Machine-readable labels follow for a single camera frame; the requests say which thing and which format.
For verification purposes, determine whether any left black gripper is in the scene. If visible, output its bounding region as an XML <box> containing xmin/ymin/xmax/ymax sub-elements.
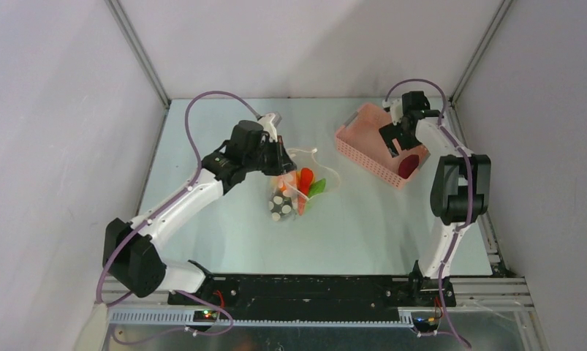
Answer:
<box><xmin>244</xmin><ymin>135</ymin><xmax>298</xmax><ymax>176</ymax></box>

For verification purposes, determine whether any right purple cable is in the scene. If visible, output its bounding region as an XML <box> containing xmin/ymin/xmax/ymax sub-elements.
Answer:
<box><xmin>384</xmin><ymin>78</ymin><xmax>473</xmax><ymax>350</ymax></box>

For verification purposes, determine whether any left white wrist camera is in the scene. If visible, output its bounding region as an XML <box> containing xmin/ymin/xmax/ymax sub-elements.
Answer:
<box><xmin>257</xmin><ymin>112</ymin><xmax>281</xmax><ymax>143</ymax></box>

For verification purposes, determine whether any green cucumber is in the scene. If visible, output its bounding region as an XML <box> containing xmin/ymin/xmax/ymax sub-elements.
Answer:
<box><xmin>307</xmin><ymin>178</ymin><xmax>327</xmax><ymax>198</ymax></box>

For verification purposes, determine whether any aluminium frame rail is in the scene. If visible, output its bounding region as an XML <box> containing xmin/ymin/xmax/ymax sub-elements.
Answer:
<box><xmin>104</xmin><ymin>274</ymin><xmax>534</xmax><ymax>328</ymax></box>

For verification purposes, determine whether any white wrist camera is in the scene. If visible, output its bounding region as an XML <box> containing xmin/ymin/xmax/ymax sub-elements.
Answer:
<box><xmin>257</xmin><ymin>112</ymin><xmax>281</xmax><ymax>143</ymax></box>
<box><xmin>382</xmin><ymin>98</ymin><xmax>404</xmax><ymax>125</ymax></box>

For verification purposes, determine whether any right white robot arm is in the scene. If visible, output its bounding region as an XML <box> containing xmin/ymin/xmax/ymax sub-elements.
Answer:
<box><xmin>379</xmin><ymin>91</ymin><xmax>491</xmax><ymax>306</ymax></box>

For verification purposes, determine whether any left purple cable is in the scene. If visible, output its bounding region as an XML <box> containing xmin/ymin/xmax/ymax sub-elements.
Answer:
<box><xmin>95</xmin><ymin>91</ymin><xmax>262</xmax><ymax>305</ymax></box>

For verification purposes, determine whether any purple cable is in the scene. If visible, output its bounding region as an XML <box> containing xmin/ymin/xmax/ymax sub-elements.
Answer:
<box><xmin>95</xmin><ymin>91</ymin><xmax>262</xmax><ymax>305</ymax></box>
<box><xmin>384</xmin><ymin>78</ymin><xmax>473</xmax><ymax>350</ymax></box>

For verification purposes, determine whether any clear dotted zip top bag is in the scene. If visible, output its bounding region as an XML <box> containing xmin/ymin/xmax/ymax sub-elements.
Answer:
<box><xmin>268</xmin><ymin>148</ymin><xmax>341</xmax><ymax>222</ymax></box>

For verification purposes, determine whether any red fruit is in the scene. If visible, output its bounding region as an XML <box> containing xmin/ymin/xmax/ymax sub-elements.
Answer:
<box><xmin>398</xmin><ymin>154</ymin><xmax>420</xmax><ymax>179</ymax></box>

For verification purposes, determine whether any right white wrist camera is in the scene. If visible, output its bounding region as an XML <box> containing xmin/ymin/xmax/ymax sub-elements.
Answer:
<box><xmin>382</xmin><ymin>98</ymin><xmax>404</xmax><ymax>125</ymax></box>

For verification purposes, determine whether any dark green avocado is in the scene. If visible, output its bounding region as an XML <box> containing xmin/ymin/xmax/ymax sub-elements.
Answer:
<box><xmin>268</xmin><ymin>193</ymin><xmax>296</xmax><ymax>222</ymax></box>

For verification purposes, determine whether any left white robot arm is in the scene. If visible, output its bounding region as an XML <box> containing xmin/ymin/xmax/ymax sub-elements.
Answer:
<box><xmin>103</xmin><ymin>113</ymin><xmax>296</xmax><ymax>305</ymax></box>

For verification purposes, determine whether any orange red carrot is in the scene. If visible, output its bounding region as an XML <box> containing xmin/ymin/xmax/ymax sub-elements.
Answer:
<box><xmin>298</xmin><ymin>167</ymin><xmax>314</xmax><ymax>216</ymax></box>

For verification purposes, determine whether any pink plastic basket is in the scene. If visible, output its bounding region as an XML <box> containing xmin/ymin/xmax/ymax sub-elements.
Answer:
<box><xmin>335</xmin><ymin>103</ymin><xmax>428</xmax><ymax>189</ymax></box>

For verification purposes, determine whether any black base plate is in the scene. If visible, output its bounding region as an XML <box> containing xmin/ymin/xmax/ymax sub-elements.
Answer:
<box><xmin>195</xmin><ymin>274</ymin><xmax>456</xmax><ymax>322</ymax></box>

